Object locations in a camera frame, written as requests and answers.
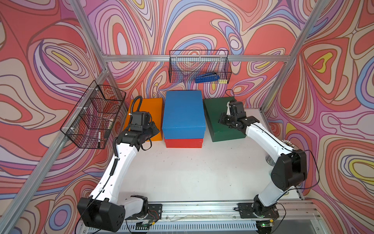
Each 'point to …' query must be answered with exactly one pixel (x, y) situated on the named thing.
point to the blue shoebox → (183, 115)
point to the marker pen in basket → (99, 139)
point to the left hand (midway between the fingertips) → (157, 127)
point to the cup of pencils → (288, 142)
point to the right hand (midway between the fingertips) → (220, 121)
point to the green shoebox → (213, 107)
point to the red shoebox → (184, 143)
